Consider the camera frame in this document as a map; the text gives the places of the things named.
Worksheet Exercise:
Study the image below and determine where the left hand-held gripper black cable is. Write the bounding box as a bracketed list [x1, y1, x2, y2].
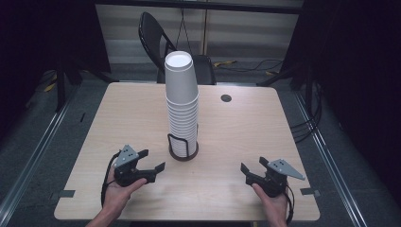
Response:
[100, 150, 123, 208]

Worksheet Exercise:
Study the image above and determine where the bundle of black floor cables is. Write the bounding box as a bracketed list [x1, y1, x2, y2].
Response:
[289, 75, 324, 145]

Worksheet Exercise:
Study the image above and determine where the person's right hand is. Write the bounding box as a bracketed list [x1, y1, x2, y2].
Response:
[251, 183, 288, 222]

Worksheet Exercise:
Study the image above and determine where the right hand-held gripper black cable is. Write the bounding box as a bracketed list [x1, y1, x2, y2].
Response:
[283, 184, 296, 226]

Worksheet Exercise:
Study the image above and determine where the hand-held gripper black cable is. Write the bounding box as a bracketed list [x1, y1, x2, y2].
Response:
[283, 184, 296, 226]
[100, 150, 123, 208]

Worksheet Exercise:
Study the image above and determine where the yellow floor cable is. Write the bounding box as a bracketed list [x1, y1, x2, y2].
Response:
[213, 60, 238, 68]

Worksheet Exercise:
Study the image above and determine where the single white paper cup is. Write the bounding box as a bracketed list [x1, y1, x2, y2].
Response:
[164, 50, 200, 106]

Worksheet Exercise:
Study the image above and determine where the black folding chair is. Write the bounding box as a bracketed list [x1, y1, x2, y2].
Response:
[137, 11, 218, 85]

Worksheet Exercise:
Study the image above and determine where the hanging black cable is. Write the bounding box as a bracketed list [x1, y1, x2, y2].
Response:
[175, 8, 194, 53]

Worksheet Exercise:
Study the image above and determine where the thin black floor cable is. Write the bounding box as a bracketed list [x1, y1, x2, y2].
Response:
[217, 59, 284, 73]

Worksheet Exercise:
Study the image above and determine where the metal floor rail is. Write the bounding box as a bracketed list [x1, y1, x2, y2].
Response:
[292, 89, 368, 227]
[0, 83, 79, 221]

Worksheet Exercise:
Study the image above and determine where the black wire cup holder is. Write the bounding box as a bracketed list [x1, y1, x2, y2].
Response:
[166, 123, 201, 163]

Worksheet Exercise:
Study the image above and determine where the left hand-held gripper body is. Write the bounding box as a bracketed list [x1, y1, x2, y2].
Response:
[113, 144, 157, 187]

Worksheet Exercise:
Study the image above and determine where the dark curtain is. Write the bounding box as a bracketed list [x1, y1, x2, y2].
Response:
[280, 0, 401, 198]
[0, 0, 112, 140]

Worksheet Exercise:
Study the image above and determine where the black stand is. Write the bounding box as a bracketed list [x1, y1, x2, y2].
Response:
[55, 56, 119, 114]
[255, 62, 316, 88]

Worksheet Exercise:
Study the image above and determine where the person's left hand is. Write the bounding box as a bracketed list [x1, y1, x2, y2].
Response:
[104, 175, 148, 216]

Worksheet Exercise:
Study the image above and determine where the grey tape piece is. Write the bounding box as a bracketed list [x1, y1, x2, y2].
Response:
[299, 187, 322, 198]
[50, 189, 77, 201]

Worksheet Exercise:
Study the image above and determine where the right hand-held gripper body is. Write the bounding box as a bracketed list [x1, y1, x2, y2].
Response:
[245, 158, 306, 199]

